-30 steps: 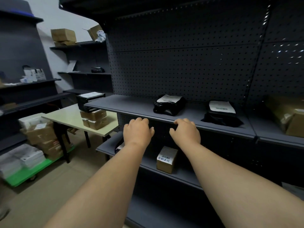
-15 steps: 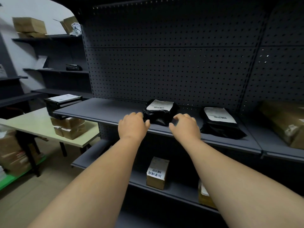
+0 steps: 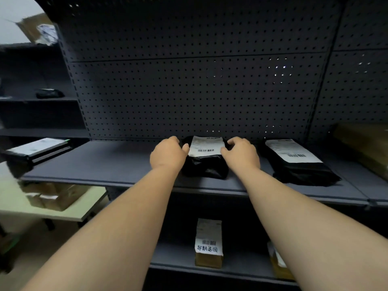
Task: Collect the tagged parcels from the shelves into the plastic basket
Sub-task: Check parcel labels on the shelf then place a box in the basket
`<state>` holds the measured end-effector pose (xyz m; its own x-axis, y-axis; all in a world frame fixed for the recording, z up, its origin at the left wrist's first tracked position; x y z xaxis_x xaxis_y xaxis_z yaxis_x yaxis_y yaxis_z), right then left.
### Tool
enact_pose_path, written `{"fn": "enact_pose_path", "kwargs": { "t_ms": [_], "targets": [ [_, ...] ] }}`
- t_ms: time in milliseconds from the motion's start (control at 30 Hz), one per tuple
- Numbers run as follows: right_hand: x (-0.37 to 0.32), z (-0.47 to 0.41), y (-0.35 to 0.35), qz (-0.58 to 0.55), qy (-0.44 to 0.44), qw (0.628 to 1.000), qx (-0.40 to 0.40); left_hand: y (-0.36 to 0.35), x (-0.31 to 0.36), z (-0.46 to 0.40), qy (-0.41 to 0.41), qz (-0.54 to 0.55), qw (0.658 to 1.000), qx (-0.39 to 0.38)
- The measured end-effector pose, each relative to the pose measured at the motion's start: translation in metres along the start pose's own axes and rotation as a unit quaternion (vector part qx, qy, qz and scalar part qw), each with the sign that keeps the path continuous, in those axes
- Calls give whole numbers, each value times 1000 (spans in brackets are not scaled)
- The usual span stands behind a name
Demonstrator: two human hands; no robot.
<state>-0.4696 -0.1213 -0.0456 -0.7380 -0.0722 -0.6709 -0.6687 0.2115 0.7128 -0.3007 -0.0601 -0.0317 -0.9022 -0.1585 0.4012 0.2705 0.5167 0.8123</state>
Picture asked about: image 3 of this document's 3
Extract person's right hand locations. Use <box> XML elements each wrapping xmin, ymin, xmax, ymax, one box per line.
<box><xmin>220</xmin><ymin>137</ymin><xmax>261</xmax><ymax>174</ymax></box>

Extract person's left hand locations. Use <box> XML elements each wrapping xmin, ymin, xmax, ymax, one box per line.
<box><xmin>150</xmin><ymin>136</ymin><xmax>190</xmax><ymax>172</ymax></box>

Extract small black labelled parcel bag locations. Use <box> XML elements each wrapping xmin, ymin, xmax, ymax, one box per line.
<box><xmin>181</xmin><ymin>136</ymin><xmax>230</xmax><ymax>180</ymax></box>

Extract person's right forearm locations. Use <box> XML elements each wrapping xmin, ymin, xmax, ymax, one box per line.
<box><xmin>232</xmin><ymin>167</ymin><xmax>388</xmax><ymax>291</ymax></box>

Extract person's left forearm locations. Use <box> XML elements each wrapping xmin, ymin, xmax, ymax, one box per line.
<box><xmin>21</xmin><ymin>167</ymin><xmax>182</xmax><ymax>291</ymax></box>

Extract dark grey pegboard shelving unit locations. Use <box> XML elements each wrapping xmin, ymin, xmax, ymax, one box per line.
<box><xmin>21</xmin><ymin>0</ymin><xmax>388</xmax><ymax>291</ymax></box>

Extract long black labelled parcel bag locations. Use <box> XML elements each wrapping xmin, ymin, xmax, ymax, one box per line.
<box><xmin>264</xmin><ymin>139</ymin><xmax>342</xmax><ymax>187</ymax></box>

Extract small labelled cardboard box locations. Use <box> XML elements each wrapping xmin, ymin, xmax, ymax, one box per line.
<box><xmin>195</xmin><ymin>218</ymin><xmax>224</xmax><ymax>269</ymax></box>

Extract cardboard box with torn label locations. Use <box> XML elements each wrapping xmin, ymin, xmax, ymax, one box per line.
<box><xmin>266</xmin><ymin>240</ymin><xmax>296</xmax><ymax>281</ymax></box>

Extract taped cardboard boxes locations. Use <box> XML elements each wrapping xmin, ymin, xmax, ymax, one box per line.
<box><xmin>19</xmin><ymin>181</ymin><xmax>89</xmax><ymax>212</ymax></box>

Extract large brown cardboard box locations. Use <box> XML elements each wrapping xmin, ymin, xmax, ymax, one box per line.
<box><xmin>331</xmin><ymin>122</ymin><xmax>388</xmax><ymax>183</ymax></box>

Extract black pouch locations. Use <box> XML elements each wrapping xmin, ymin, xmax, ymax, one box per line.
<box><xmin>36</xmin><ymin>88</ymin><xmax>65</xmax><ymax>99</ymax></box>

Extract flat black parcel, white label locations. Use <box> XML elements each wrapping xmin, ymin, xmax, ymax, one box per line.
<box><xmin>3</xmin><ymin>137</ymin><xmax>73</xmax><ymax>164</ymax></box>

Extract dark grey background shelving unit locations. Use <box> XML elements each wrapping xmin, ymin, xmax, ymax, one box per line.
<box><xmin>0</xmin><ymin>42</ymin><xmax>90</xmax><ymax>141</ymax></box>

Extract cream table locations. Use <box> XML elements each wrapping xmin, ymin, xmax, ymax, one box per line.
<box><xmin>0</xmin><ymin>161</ymin><xmax>109</xmax><ymax>232</ymax></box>

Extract open cardboard box with papers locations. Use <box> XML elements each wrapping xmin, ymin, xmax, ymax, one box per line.
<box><xmin>14</xmin><ymin>13</ymin><xmax>59</xmax><ymax>46</ymax></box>

